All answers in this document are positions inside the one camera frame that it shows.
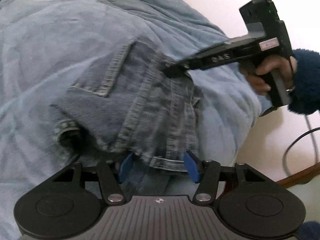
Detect blue fleece blanket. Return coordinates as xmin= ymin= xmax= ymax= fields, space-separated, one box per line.
xmin=0 ymin=0 xmax=265 ymax=240

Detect person's left forearm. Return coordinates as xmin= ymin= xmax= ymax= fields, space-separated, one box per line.
xmin=296 ymin=219 xmax=320 ymax=240

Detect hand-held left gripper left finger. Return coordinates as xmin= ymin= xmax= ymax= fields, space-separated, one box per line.
xmin=51 ymin=152 xmax=135 ymax=205

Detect grey cable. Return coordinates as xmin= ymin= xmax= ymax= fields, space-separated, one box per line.
xmin=282 ymin=115 xmax=320 ymax=178

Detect brown wooden board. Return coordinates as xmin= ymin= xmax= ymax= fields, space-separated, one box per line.
xmin=277 ymin=164 xmax=320 ymax=188

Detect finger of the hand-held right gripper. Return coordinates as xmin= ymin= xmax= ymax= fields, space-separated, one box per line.
xmin=162 ymin=51 xmax=206 ymax=78

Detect person's right hand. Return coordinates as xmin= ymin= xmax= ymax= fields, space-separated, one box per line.
xmin=240 ymin=54 xmax=298 ymax=97

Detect blue denim shorts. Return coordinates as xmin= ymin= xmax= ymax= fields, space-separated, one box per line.
xmin=51 ymin=39 xmax=234 ymax=198

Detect person's right forearm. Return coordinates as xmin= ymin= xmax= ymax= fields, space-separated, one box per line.
xmin=287 ymin=49 xmax=320 ymax=116

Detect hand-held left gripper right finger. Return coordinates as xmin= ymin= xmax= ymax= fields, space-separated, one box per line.
xmin=183 ymin=150 xmax=267 ymax=205

